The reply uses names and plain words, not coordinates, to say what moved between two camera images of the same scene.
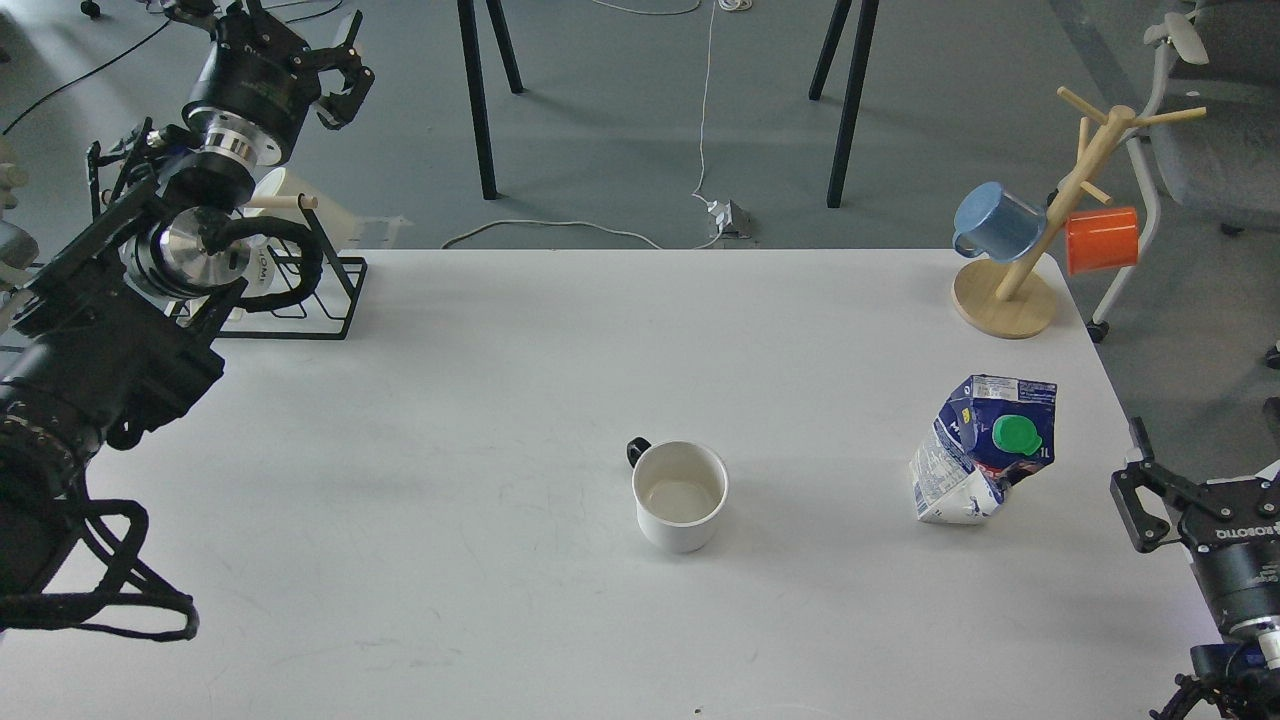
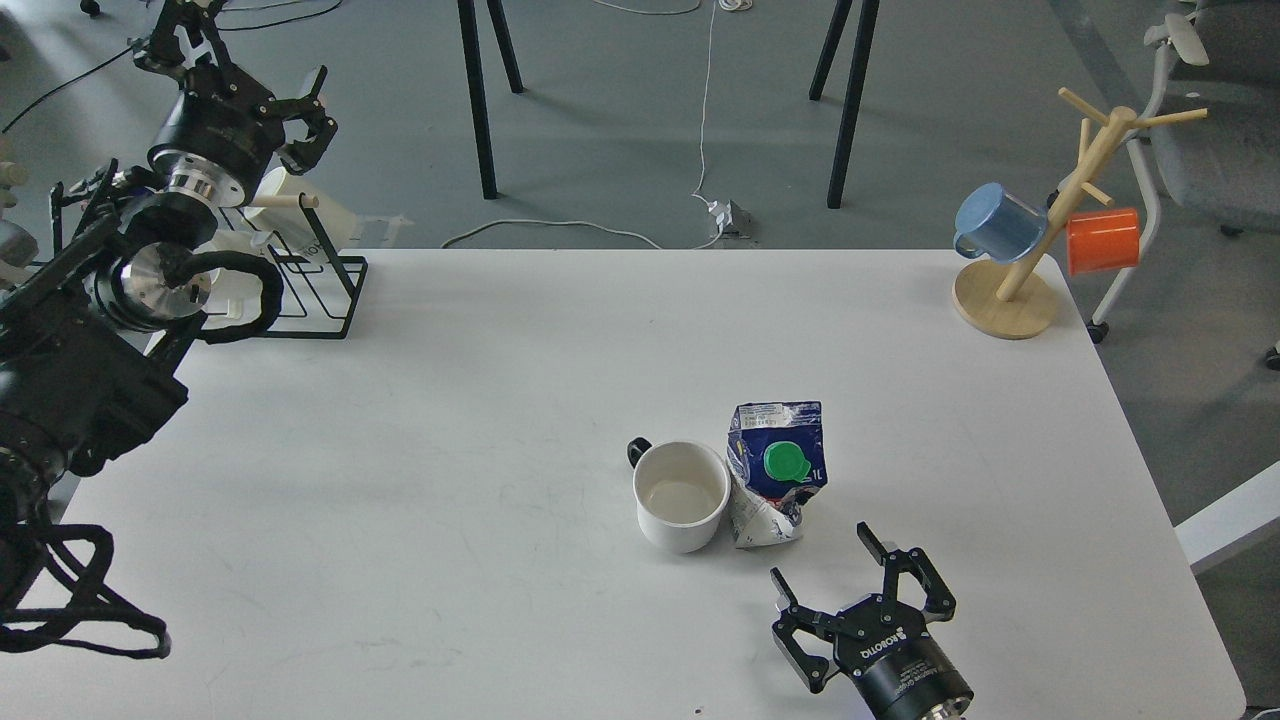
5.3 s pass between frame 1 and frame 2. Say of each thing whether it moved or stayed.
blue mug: stayed
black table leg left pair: stayed
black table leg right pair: stayed
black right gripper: moved
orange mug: stayed
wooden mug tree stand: stayed
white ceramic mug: stayed
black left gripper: moved
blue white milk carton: moved
